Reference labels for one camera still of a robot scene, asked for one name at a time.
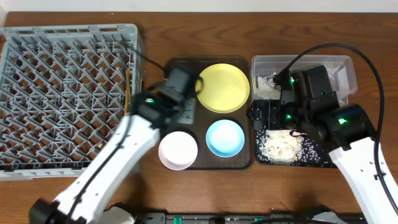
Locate pink bowl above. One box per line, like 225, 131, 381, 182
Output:
158, 131, 198, 170

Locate yellow plate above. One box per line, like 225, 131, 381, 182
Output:
195, 63, 250, 113

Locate blue bowl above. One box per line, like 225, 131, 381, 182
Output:
205, 119, 245, 158

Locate wooden chopstick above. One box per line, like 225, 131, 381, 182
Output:
124, 68, 129, 114
126, 68, 131, 101

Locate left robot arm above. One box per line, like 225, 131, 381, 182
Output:
29, 91, 195, 223

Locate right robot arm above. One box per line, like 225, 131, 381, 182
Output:
247, 65, 397, 223

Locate black waste tray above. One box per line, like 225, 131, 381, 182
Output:
246, 100, 335, 168

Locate crumpled white tissue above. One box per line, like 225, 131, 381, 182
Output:
257, 76, 280, 100

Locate rice and nut scraps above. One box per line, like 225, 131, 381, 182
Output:
254, 129, 323, 166

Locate dark brown serving tray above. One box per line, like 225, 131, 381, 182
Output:
165, 56, 254, 170

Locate clear plastic bin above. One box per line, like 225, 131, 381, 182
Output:
251, 55, 358, 105

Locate grey dish rack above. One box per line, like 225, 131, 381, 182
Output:
1, 24, 145, 181

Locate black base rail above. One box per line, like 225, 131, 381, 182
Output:
102, 203, 368, 224

